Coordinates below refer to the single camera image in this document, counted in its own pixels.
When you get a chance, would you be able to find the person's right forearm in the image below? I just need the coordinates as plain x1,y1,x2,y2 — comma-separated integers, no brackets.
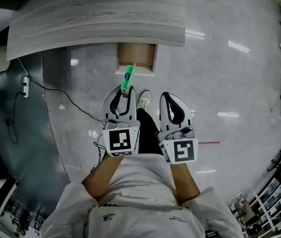
168,162,201,206

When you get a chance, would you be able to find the person's black trouser leg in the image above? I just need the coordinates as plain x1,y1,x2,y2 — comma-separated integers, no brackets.
136,108,164,156

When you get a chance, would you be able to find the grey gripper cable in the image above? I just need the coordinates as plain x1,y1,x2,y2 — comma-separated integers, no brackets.
90,132,107,173

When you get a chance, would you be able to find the black cable with plug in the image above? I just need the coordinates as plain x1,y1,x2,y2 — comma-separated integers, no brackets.
0,91,24,145

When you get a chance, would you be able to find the long black cable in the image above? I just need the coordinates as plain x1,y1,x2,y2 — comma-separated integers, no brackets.
28,75,104,123

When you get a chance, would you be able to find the white power strip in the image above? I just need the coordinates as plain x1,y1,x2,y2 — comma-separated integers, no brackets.
21,75,30,99

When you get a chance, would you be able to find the white shelf rack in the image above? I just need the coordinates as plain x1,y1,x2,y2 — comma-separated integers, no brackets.
227,127,281,235

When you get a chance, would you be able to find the white power cable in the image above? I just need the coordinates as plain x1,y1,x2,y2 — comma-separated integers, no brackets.
16,57,30,78

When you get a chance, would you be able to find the person's white shirt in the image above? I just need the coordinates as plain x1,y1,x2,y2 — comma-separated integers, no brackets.
39,153,246,238

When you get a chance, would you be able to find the wooden drawer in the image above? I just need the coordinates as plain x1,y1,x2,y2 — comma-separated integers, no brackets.
115,43,159,77

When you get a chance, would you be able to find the person's white shoe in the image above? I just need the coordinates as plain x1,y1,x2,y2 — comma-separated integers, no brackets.
136,90,152,111

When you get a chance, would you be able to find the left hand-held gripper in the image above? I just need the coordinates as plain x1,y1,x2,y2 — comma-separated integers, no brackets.
102,86,141,157

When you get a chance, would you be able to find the small green item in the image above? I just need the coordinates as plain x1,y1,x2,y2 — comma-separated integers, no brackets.
120,62,137,91

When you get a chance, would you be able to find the person's left forearm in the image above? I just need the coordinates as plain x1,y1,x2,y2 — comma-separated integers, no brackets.
81,154,126,200

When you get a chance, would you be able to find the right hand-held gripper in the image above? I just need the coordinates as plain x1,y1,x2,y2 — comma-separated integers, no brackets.
155,91,199,164

